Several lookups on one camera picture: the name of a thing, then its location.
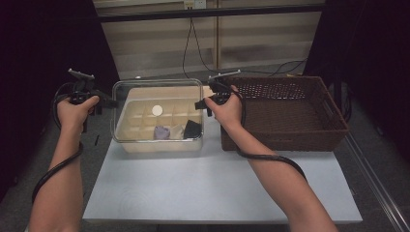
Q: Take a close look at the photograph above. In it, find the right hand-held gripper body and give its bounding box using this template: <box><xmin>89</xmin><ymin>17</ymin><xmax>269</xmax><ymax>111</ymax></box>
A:
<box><xmin>208</xmin><ymin>69</ymin><xmax>242</xmax><ymax>106</ymax></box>

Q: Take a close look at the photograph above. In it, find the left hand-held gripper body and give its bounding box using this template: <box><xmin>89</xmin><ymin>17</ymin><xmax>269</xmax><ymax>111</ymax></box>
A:
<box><xmin>67</xmin><ymin>68</ymin><xmax>97</xmax><ymax>105</ymax></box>

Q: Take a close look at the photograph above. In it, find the clear plastic box lid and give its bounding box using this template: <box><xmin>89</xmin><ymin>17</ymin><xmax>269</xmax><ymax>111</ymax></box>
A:
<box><xmin>110</xmin><ymin>78</ymin><xmax>205</xmax><ymax>144</ymax></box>

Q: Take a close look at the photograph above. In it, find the black sock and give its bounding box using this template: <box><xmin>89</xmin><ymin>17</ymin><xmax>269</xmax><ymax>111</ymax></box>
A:
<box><xmin>183</xmin><ymin>119</ymin><xmax>203</xmax><ymax>140</ymax></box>

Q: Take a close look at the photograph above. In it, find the purple sock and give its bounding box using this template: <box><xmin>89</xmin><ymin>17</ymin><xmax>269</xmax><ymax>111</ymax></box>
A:
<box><xmin>153</xmin><ymin>125</ymin><xmax>171</xmax><ymax>141</ymax></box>

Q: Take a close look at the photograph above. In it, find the cream divided storage box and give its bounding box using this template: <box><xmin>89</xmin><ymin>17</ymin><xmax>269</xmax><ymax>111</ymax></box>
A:
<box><xmin>114</xmin><ymin>97</ymin><xmax>205</xmax><ymax>155</ymax></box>

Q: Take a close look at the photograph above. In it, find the brown woven basket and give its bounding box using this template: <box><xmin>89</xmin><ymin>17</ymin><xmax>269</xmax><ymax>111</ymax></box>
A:
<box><xmin>218</xmin><ymin>75</ymin><xmax>350</xmax><ymax>153</ymax></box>

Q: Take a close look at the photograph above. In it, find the person's right hand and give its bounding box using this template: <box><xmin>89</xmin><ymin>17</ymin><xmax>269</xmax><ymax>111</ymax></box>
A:
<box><xmin>204</xmin><ymin>84</ymin><xmax>245</xmax><ymax>131</ymax></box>

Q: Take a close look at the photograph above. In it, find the person's left hand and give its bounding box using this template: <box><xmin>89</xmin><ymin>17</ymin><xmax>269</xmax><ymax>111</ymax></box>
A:
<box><xmin>56</xmin><ymin>95</ymin><xmax>101</xmax><ymax>131</ymax></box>

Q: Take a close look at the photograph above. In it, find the light wooden board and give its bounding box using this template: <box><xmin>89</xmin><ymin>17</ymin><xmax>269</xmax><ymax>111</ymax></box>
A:
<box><xmin>126</xmin><ymin>85</ymin><xmax>216</xmax><ymax>101</ymax></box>

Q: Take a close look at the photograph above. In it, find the black curtain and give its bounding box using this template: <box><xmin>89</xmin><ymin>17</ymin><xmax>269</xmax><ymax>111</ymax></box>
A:
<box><xmin>0</xmin><ymin>0</ymin><xmax>124</xmax><ymax>202</ymax></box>
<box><xmin>303</xmin><ymin>0</ymin><xmax>410</xmax><ymax>163</ymax></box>

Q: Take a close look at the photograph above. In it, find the black horizontal bar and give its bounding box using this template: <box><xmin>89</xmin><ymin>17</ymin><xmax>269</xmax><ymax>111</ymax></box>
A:
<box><xmin>96</xmin><ymin>3</ymin><xmax>327</xmax><ymax>23</ymax></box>

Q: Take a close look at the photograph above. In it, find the black wall cable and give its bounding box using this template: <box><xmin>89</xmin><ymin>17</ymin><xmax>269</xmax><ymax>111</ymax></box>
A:
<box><xmin>191</xmin><ymin>17</ymin><xmax>308</xmax><ymax>77</ymax></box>
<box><xmin>182</xmin><ymin>17</ymin><xmax>201</xmax><ymax>80</ymax></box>

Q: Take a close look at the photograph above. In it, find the left hand-held gripper cable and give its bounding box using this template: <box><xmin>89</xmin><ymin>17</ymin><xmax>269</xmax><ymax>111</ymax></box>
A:
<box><xmin>31</xmin><ymin>81</ymin><xmax>85</xmax><ymax>204</ymax></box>

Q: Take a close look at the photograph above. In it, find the white wall power outlet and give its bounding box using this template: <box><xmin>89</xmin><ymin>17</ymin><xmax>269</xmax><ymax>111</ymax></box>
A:
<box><xmin>183</xmin><ymin>0</ymin><xmax>207</xmax><ymax>10</ymax></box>

